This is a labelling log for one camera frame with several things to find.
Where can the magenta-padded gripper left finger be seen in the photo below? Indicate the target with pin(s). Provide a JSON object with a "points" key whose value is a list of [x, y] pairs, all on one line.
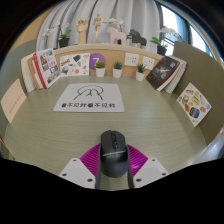
{"points": [[75, 171]]}

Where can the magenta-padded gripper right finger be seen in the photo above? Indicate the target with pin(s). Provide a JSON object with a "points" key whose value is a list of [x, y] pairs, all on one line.
{"points": [[151, 171]]}

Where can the black computer mouse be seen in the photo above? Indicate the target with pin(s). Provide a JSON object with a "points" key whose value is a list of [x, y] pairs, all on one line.
{"points": [[114, 153]]}

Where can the white printed mouse pad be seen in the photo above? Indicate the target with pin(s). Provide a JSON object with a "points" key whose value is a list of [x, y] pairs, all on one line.
{"points": [[88, 98]]}

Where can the colourful food sticker card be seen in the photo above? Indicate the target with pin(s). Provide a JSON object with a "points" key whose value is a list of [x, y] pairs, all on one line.
{"points": [[194, 104]]}

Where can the beige card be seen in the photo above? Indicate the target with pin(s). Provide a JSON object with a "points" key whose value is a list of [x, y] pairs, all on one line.
{"points": [[13, 100]]}

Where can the small succulent in white pot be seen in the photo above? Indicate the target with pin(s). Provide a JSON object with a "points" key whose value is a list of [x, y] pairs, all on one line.
{"points": [[117, 73], [140, 76], [100, 72]]}

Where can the black cover book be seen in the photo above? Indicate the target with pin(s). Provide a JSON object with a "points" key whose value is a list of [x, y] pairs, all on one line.
{"points": [[162, 72]]}

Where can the white books stack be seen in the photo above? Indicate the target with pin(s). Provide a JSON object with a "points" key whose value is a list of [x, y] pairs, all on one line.
{"points": [[180, 75]]}

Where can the white illustrated sticker sheet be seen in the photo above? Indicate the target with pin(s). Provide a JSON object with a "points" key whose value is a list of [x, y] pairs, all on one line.
{"points": [[75, 65]]}

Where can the photo magazine with red spine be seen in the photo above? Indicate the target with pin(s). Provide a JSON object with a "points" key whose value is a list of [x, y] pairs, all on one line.
{"points": [[48, 66]]}

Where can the olive green divider panel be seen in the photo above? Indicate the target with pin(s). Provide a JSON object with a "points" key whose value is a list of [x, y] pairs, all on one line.
{"points": [[203, 70]]}

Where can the purple round number sign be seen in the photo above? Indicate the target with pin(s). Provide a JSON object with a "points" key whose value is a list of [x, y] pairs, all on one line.
{"points": [[97, 57]]}

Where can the wooden shelf ledge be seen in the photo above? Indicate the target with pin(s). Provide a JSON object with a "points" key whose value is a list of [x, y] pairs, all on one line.
{"points": [[113, 49]]}

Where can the black horse figurine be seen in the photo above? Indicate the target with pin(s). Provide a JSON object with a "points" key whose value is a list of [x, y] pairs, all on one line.
{"points": [[138, 38]]}

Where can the wooden hand model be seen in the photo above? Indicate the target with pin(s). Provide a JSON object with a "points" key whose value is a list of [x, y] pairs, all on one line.
{"points": [[82, 33]]}

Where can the pink horse figurine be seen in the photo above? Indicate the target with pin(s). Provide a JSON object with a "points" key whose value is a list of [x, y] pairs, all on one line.
{"points": [[116, 36]]}

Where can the wooden mannequin figure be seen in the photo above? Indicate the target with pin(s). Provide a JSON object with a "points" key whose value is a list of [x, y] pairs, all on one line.
{"points": [[97, 25]]}

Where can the window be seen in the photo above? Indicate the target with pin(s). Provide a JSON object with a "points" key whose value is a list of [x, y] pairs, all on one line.
{"points": [[173, 23]]}

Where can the grey curtain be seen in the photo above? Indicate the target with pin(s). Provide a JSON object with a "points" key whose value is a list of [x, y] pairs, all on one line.
{"points": [[133, 13]]}

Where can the white wall socket plate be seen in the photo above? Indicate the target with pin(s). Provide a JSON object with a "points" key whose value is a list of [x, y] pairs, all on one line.
{"points": [[131, 60], [148, 63]]}

